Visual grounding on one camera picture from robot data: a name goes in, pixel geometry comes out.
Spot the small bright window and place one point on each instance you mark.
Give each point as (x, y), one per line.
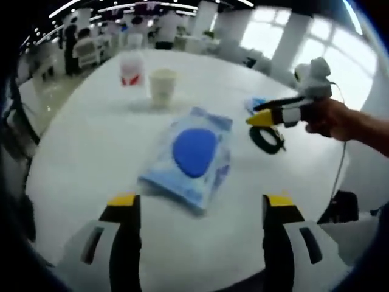
(261, 30)

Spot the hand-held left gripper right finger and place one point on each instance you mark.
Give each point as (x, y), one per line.
(298, 243)

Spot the clear red-labelled spray bottle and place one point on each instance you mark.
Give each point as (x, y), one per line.
(130, 70)

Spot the person's grey trousers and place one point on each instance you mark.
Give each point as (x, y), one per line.
(349, 240)

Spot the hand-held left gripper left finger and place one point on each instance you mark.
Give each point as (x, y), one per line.
(94, 243)

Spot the white office chair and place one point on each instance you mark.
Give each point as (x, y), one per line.
(88, 53)

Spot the black office chair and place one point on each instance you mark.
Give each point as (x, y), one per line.
(249, 62)

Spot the white table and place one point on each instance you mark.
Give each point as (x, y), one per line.
(100, 137)

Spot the blue-lidded wet wipes packet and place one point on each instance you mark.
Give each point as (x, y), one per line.
(194, 152)

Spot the green potted plant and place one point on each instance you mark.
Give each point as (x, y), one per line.
(211, 35)

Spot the person's right hand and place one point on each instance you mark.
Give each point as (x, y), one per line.
(334, 120)

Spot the blue plastic bag packet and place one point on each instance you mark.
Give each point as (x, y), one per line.
(252, 102)

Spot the black object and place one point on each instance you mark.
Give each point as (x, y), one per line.
(340, 207)

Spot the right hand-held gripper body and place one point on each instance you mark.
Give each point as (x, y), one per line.
(316, 82)

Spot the cream paper cup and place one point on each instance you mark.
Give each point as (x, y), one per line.
(161, 88)

